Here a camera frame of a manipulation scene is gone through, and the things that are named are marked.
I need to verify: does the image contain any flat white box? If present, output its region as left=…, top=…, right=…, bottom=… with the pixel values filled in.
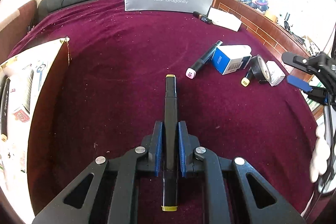
left=208, top=7, right=242, bottom=32

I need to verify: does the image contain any grey red medicine box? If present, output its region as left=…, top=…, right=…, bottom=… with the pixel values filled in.
left=12, top=68, right=34, bottom=123

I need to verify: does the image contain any blue white medicine box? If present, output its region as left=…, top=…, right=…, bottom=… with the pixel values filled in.
left=211, top=45, right=252, bottom=75

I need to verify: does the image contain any black brown marker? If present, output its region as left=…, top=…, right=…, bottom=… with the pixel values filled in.
left=193, top=11, right=213, bottom=24

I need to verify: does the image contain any small white grey box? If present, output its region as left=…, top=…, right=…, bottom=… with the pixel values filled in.
left=266, top=60, right=285, bottom=86

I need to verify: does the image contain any black marker pink cap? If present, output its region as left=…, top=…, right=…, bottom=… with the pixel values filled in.
left=185, top=40, right=223, bottom=79

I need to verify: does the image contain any white gloved right hand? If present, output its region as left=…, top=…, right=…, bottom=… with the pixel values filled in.
left=309, top=125, right=330, bottom=183

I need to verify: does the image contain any black tape roll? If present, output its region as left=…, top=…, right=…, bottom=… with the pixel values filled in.
left=251, top=55, right=271, bottom=83

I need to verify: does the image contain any maroon armchair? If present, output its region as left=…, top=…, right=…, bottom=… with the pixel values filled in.
left=0, top=0, right=37, bottom=63

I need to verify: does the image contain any white blue ointment box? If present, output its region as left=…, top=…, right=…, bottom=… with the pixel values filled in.
left=37, top=64, right=47, bottom=91

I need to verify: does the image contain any short black marker yellow cap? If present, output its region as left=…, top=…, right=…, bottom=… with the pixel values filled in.
left=241, top=68, right=254, bottom=87

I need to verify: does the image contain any white gold-edged tray box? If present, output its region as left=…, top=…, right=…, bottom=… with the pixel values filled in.
left=1, top=37, right=71, bottom=223

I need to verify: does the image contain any black braided cable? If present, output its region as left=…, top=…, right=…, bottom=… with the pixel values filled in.
left=301, top=104, right=336, bottom=219

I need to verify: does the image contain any wooden bed footboard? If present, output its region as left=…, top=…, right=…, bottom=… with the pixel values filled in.
left=212, top=0, right=324, bottom=119

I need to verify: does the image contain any dark red velvet bedspread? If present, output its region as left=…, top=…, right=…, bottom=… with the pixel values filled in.
left=10, top=0, right=316, bottom=223

